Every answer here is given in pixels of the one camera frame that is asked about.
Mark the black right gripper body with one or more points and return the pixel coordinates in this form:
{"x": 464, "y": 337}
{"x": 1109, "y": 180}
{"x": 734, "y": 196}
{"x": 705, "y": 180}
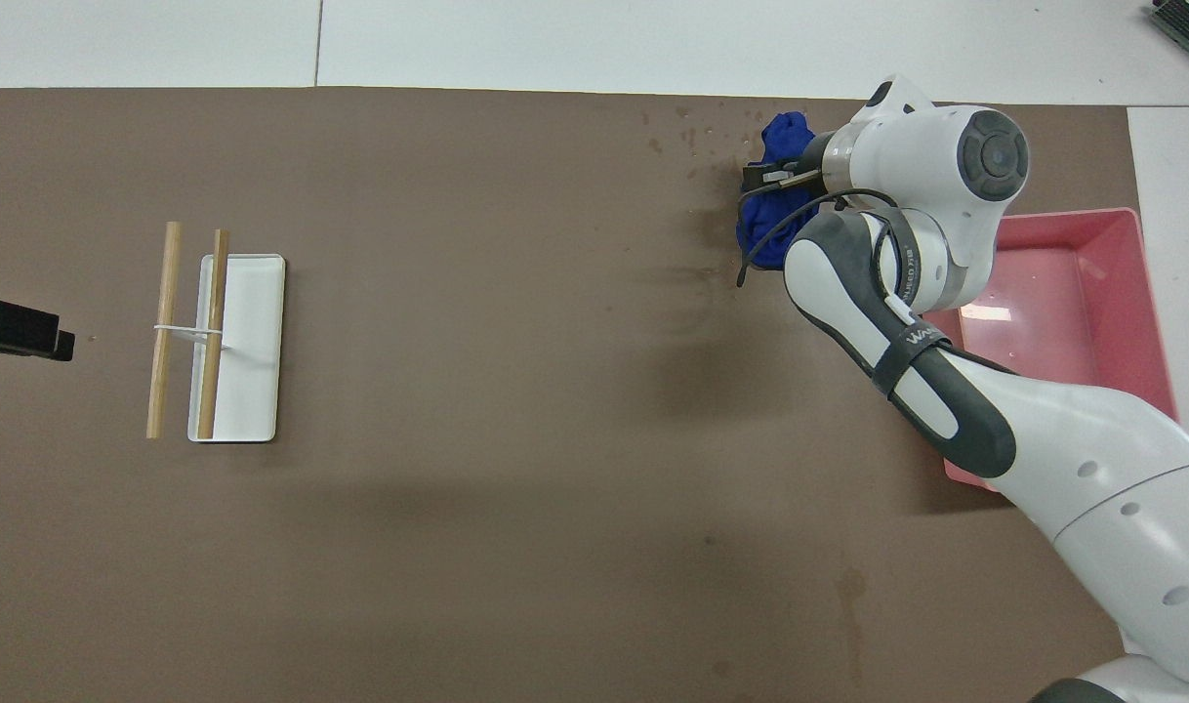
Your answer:
{"x": 819, "y": 158}

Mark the blue cloth towel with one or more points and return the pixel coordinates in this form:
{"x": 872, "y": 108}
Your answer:
{"x": 765, "y": 229}

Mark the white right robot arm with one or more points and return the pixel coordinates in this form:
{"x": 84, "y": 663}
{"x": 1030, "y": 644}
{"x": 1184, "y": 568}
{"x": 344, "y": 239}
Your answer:
{"x": 1044, "y": 430}

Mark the wooden dowel rod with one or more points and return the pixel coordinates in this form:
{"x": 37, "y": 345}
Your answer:
{"x": 165, "y": 293}
{"x": 214, "y": 293}

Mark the white rack with wooden bars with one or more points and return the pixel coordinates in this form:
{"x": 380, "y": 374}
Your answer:
{"x": 253, "y": 391}

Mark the pink plastic bin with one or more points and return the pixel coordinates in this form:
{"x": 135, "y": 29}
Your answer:
{"x": 1073, "y": 293}

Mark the brown table mat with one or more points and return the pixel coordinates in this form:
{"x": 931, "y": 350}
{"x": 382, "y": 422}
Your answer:
{"x": 458, "y": 488}

